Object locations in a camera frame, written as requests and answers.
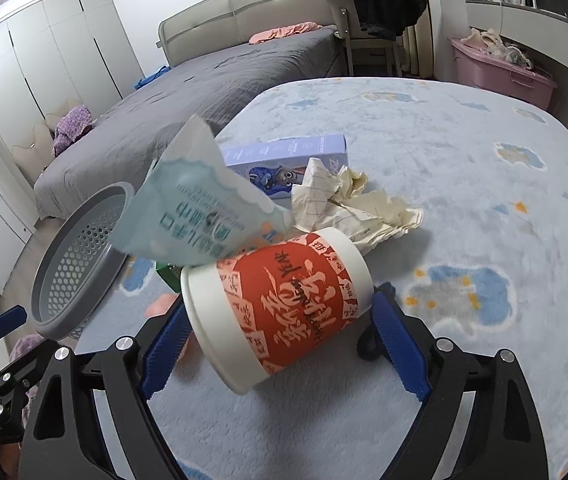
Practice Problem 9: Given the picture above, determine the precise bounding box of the purple cartoon rabbit box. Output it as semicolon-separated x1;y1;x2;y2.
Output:
219;134;349;201

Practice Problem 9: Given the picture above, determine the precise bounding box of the white window ledge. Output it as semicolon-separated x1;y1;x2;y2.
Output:
464;0;568;61

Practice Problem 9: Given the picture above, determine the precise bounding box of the red and white paper cup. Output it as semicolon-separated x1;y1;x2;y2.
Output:
180;226;375;395

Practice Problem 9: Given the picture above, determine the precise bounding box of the beige padded headboard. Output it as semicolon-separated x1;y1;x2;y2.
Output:
156;0;335;67

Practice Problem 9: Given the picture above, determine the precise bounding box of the beige chair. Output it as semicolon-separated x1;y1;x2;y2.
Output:
323;0;405;78

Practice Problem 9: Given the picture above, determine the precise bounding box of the bed with grey sheet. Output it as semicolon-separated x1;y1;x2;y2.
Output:
34;25;349;221

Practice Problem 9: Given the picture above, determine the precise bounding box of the white wardrobe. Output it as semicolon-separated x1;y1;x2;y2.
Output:
0;0;142;171

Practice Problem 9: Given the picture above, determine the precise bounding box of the pink plastic storage box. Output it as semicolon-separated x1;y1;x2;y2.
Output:
451;36;559;111

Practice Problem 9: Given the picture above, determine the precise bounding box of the teal wet wipe packet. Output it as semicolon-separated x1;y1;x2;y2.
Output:
109;114;295;267

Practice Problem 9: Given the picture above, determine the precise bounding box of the crumpled cream paper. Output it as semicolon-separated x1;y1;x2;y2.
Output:
291;157;425;256

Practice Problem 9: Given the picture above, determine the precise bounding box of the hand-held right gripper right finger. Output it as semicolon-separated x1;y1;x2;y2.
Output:
368;292;549;480

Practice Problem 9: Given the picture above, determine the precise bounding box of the pink cloth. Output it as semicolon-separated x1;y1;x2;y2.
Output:
249;21;319;45

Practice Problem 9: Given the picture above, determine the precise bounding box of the white crown-shaped cushion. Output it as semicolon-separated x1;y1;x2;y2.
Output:
12;97;82;186

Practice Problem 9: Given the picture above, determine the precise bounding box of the pile of pale clothes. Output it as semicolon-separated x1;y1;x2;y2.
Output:
464;27;534;68

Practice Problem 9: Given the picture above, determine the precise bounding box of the green packet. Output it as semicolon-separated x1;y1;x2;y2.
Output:
156;260;185;293

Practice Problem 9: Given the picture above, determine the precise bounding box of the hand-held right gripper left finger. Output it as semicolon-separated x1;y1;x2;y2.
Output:
16;302;199;480

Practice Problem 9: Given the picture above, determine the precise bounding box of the purple fuzzy cloth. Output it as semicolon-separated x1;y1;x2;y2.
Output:
51;105;96;158
9;335;47;366

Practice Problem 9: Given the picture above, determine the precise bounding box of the beige curtain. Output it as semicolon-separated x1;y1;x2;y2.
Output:
396;0;437;78

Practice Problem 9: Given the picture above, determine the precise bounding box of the blue cloth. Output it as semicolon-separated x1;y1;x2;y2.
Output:
134;66;169;91

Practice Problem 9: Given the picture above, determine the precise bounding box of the light blue printed blanket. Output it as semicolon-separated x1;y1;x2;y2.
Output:
71;76;568;480

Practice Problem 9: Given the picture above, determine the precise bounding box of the grey perforated plastic basket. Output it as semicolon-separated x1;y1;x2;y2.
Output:
30;181;140;338

